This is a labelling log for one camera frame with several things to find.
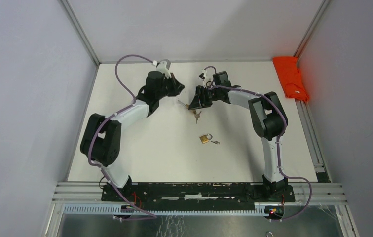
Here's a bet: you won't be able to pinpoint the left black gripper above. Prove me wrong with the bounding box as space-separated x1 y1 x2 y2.
156 73 185 100

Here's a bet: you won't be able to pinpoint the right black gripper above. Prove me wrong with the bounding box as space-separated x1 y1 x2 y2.
189 85 221 110

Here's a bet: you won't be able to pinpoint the large brass padlock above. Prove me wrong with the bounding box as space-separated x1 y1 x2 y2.
178 100 197 115

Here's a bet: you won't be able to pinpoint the silver keys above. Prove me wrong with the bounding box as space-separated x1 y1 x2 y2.
193 110 201 124

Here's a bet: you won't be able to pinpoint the small brass padlock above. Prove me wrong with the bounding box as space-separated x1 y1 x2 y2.
199 134 213 144

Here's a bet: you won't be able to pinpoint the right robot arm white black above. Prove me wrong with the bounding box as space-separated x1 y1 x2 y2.
188 71 288 201

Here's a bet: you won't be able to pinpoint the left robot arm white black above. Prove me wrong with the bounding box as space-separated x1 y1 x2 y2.
80 71 185 201

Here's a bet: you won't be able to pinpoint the orange folded cloth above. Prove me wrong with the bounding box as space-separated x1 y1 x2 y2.
272 56 310 102

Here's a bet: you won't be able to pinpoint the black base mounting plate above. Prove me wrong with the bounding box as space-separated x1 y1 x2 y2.
101 182 296 211

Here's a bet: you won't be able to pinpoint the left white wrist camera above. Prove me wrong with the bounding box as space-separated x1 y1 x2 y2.
152 59 171 78

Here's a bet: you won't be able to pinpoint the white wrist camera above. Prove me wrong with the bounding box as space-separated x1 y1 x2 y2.
152 59 171 78
198 69 213 88

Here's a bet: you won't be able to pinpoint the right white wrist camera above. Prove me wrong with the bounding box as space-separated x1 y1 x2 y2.
198 69 213 88

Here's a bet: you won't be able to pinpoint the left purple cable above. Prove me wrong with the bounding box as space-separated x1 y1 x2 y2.
87 54 158 222

